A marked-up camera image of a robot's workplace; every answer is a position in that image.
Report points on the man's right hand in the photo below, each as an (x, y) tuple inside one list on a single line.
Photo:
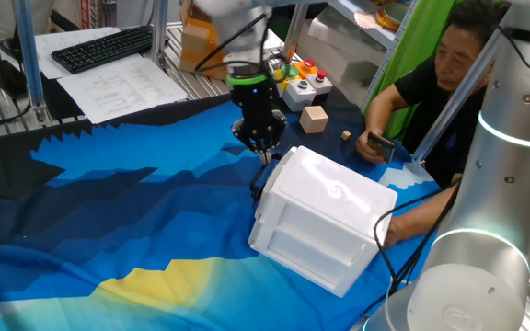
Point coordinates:
[(364, 149)]

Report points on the printed paper sheet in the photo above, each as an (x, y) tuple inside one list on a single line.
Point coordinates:
[(122, 89)]

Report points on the taped cardboard box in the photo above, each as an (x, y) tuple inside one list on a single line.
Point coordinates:
[(196, 41)]

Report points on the black computer keyboard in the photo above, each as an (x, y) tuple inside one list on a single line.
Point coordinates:
[(104, 48)]

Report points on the large wooden cube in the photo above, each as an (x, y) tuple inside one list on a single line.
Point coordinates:
[(314, 119)]

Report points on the white plastic drawer cabinet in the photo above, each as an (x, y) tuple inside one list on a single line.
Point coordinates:
[(334, 207)]

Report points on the orange box with red button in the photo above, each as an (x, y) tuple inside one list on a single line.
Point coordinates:
[(306, 68)]

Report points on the man's right forearm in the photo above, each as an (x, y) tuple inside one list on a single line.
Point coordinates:
[(380, 108)]

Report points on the blue patterned tablecloth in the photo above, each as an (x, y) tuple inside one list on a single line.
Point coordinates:
[(131, 220)]

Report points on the man's left hand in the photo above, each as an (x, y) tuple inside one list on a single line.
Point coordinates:
[(396, 232)]

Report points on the bluish aluminium frame post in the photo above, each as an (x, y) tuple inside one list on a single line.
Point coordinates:
[(30, 60)]

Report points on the dark smartphone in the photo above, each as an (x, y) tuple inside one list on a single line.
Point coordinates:
[(381, 147)]

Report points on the grey box small red button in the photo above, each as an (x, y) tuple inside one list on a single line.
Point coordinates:
[(321, 83)]

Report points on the grey metal shelf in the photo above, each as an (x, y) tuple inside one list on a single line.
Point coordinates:
[(366, 27)]

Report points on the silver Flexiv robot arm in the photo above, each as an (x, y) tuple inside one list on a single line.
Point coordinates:
[(490, 239)]

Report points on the man in black shirt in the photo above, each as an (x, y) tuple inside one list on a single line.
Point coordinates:
[(417, 46), (449, 101)]

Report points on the stacked ceramic bowls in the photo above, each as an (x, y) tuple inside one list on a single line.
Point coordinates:
[(391, 16)]

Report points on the man's left forearm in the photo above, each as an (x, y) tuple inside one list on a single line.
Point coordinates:
[(430, 209)]

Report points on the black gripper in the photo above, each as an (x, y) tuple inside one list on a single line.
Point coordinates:
[(258, 110)]

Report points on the yellow box with green button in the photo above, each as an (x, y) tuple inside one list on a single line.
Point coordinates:
[(288, 76)]

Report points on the grey box small green button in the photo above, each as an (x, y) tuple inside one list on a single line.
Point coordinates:
[(299, 94)]

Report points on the tiny wooden cube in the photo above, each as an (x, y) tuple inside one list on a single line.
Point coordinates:
[(346, 135)]

